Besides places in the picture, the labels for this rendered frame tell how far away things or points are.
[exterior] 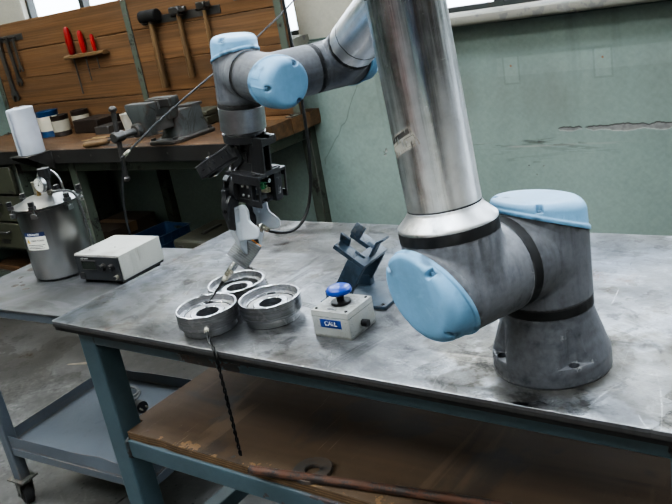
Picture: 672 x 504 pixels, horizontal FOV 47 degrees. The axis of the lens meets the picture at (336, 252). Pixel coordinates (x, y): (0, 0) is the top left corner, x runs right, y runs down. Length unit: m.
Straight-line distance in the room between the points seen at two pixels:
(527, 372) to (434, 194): 0.28
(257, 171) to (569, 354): 0.57
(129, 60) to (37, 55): 0.67
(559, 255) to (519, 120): 1.84
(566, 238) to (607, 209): 1.81
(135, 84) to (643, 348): 2.96
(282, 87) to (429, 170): 0.35
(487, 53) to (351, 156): 0.72
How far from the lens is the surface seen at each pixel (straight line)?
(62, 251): 2.23
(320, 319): 1.20
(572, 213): 0.94
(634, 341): 1.11
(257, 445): 1.46
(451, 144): 0.84
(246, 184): 1.26
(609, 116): 2.66
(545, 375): 0.99
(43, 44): 4.16
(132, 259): 2.08
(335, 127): 3.14
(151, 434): 1.60
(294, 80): 1.13
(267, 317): 1.27
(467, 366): 1.07
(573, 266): 0.96
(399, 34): 0.82
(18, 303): 2.17
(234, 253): 1.35
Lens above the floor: 1.31
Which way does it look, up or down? 19 degrees down
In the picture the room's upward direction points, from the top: 10 degrees counter-clockwise
